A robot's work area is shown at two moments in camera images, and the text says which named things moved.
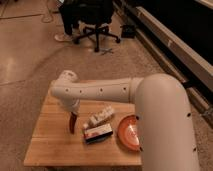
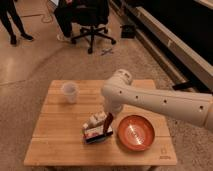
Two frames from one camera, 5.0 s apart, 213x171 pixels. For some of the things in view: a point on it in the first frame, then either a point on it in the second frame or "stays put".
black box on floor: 128,31 stays put
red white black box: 97,133 stays put
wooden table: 95,141 stays put
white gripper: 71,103 → 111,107
